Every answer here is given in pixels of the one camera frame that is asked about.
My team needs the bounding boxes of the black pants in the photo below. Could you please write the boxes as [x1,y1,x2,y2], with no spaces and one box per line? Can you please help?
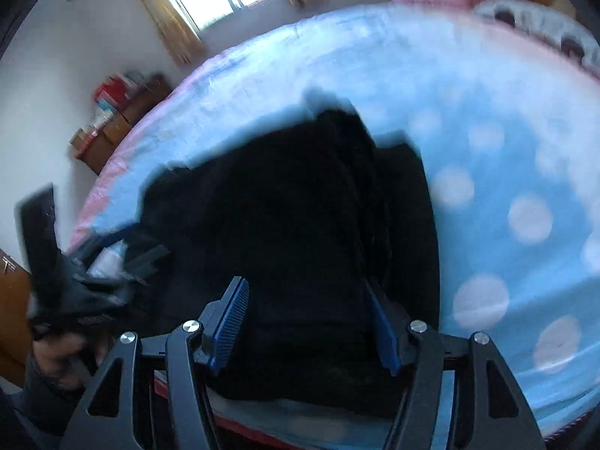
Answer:
[128,97,440,419]

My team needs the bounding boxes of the left hand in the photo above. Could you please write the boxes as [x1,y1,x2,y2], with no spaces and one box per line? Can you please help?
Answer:
[33,332,113,390]

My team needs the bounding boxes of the brown wooden door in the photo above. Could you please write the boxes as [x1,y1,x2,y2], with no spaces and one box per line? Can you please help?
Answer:
[0,251,32,386]

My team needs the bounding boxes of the wooden desk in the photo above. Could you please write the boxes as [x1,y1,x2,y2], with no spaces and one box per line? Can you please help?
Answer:
[70,74,172,176]

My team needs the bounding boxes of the red gift bag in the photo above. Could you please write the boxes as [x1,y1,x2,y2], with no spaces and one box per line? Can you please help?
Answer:
[91,74,131,111]

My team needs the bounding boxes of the left beige curtain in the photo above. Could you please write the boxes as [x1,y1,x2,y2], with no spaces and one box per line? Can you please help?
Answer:
[140,0,206,67]

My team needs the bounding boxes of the blue pink bed sheet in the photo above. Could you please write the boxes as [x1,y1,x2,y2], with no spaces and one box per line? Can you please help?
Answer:
[72,4,599,449]

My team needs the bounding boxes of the patterned pillow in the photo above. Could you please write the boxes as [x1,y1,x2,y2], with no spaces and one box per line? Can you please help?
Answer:
[474,0,599,78]

